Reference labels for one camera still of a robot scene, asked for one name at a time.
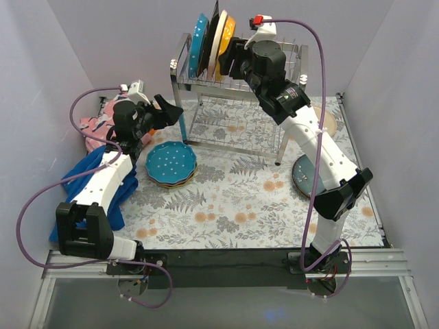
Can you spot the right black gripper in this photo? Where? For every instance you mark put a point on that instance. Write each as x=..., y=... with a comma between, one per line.
x=234, y=57

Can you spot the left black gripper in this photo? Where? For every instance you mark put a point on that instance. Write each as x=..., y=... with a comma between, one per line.
x=156, y=116

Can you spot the orange dotted plate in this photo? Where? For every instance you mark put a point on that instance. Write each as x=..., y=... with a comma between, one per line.
x=228, y=33

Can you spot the blue dotted plate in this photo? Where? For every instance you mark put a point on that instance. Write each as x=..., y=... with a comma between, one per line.
x=198, y=38
x=170, y=162

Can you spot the steel dish rack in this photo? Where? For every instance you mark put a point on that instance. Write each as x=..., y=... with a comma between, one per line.
x=227, y=116

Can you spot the beige plate with sprig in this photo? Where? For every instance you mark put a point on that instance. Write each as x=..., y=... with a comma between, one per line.
x=330, y=123

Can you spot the dark green brown plate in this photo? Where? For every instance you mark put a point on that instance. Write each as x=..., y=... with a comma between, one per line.
x=303, y=172

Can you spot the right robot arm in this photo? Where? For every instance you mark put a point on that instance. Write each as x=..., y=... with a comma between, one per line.
x=262, y=66

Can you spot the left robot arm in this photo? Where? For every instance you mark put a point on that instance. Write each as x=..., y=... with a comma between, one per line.
x=82, y=225

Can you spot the cream white plate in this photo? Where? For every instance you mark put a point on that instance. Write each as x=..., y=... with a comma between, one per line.
x=216, y=44

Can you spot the black square plate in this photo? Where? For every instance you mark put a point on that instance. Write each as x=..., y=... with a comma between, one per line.
x=208, y=41

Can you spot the pink whale pattern cloth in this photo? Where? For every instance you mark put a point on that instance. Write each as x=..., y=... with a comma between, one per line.
x=99, y=125

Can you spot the floral table mat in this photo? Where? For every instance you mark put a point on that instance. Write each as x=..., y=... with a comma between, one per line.
x=234, y=200

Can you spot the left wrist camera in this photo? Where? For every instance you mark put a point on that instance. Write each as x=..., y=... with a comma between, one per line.
x=134, y=92

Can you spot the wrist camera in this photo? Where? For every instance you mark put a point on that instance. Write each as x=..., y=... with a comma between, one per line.
x=262, y=30
x=134, y=92

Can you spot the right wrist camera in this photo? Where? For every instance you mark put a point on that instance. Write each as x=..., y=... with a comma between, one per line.
x=262, y=30

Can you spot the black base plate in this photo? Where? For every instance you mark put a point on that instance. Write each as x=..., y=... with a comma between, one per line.
x=230, y=268

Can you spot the aluminium frame rail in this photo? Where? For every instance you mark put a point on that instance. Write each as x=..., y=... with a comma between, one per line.
x=375, y=262

